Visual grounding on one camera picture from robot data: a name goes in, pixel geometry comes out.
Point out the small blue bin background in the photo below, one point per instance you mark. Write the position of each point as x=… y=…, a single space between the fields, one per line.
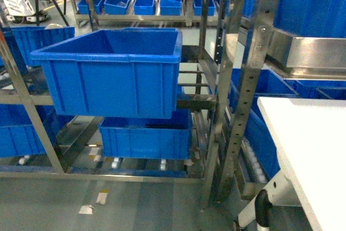
x=116 y=7
x=144 y=7
x=170 y=7

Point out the large blue bin on rack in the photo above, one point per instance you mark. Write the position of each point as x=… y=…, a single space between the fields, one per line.
x=130 y=72

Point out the lower blue bin on rack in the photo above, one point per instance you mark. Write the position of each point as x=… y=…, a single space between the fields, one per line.
x=148 y=138

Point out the blue bin beside table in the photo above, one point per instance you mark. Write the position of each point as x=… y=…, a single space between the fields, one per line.
x=256 y=131

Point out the steel perforated rack upright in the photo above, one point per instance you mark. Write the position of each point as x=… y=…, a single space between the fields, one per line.
x=259 y=32

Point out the blue bin lower left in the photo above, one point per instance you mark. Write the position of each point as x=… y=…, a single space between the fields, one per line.
x=18 y=134

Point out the blue bin left behind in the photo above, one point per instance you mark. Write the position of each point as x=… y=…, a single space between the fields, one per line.
x=33 y=38

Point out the blue bin upper right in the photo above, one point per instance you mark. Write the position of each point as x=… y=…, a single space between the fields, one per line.
x=312 y=18

